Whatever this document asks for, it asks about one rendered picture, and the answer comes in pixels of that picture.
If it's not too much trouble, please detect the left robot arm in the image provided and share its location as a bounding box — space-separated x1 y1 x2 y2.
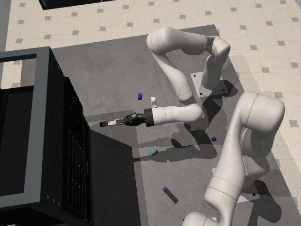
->
182 91 285 226

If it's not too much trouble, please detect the dark grey tag with blue end and white label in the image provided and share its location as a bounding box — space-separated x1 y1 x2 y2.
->
100 121 115 127

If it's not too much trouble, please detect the dark grey flat bar with blue end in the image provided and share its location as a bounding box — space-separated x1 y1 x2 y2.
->
162 187 178 203

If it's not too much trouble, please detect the black server rack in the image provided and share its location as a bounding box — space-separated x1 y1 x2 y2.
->
0 46 94 226

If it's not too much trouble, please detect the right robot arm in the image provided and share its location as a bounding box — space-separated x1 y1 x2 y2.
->
146 27 231 126

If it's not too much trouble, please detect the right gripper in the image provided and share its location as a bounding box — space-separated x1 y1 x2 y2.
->
114 108 154 127

